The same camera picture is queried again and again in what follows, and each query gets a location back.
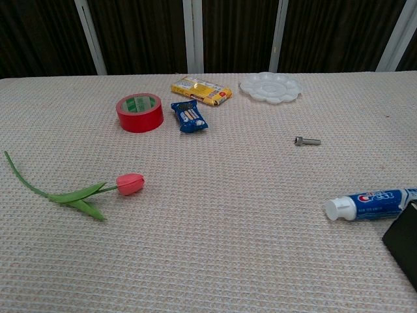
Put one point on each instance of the yellow biscuit packet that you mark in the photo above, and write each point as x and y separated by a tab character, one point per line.
202	89

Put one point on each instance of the red tape roll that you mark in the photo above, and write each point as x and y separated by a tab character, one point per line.
140	122

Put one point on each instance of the black box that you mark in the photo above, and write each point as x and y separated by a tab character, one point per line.
404	241

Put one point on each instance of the small metal bolt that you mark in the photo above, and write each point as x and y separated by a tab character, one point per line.
307	141

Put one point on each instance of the beige woven tablecloth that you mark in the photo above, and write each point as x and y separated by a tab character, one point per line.
208	244

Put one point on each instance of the pink artificial tulip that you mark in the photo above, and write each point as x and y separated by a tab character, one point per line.
130	184

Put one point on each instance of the blue cookie packet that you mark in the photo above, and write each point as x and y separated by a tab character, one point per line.
190	117

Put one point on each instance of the white frame post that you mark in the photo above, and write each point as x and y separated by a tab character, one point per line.
92	45
193	36
278	39
395	36

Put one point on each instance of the blue Crest toothpaste tube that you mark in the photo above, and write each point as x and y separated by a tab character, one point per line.
374	203

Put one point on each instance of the white flower-shaped paint palette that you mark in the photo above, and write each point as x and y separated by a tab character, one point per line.
270	88

